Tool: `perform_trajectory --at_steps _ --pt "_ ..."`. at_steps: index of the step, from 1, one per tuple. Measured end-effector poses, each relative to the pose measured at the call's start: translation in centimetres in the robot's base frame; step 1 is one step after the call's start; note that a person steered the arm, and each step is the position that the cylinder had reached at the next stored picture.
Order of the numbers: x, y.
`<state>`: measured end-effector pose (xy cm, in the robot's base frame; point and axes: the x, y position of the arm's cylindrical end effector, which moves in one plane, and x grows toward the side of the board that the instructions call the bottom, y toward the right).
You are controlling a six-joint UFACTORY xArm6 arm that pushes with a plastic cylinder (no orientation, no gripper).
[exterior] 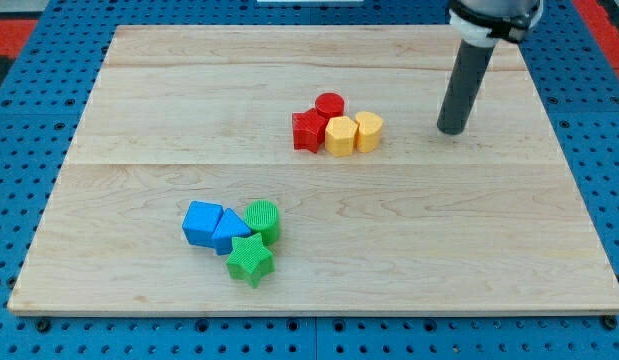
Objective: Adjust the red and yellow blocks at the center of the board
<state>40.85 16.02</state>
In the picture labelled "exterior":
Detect wooden board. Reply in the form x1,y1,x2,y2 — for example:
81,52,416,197
8,25,619,317

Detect red star block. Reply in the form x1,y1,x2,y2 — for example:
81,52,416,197
291,108,328,153

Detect yellow hexagon block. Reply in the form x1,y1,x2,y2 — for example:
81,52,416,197
325,116,358,157

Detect green cylinder block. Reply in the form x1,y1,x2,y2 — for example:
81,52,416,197
244,200,280,246

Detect yellow heart block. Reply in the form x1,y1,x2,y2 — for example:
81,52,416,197
355,111,384,153

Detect red cylinder block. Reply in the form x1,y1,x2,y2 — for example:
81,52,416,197
314,92,345,118

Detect blue triangle block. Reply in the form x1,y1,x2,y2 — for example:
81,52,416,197
211,208,252,255

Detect green star block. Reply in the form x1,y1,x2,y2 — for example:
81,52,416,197
226,233,275,288

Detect blue cube block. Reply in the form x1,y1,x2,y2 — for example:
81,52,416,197
182,201,224,247

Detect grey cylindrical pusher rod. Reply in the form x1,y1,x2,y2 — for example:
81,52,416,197
437,40,494,135

